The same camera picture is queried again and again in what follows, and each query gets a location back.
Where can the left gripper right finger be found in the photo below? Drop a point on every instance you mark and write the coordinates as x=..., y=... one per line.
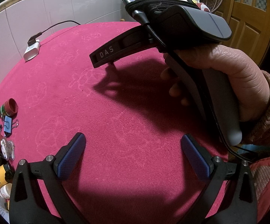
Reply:
x=239, y=204

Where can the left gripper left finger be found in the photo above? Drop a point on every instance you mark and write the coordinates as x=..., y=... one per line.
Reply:
x=27, y=204

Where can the cartoon acrylic keychain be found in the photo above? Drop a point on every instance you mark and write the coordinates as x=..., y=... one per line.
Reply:
x=7, y=149

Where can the blue binder clip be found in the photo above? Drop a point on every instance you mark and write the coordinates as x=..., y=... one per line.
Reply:
x=9, y=124

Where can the red green cylindrical can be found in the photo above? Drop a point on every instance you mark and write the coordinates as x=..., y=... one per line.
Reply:
x=9, y=108

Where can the wooden door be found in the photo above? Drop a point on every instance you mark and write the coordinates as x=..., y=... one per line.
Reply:
x=249, y=21

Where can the pink red tablecloth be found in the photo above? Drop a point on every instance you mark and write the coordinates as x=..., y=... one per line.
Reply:
x=133, y=169

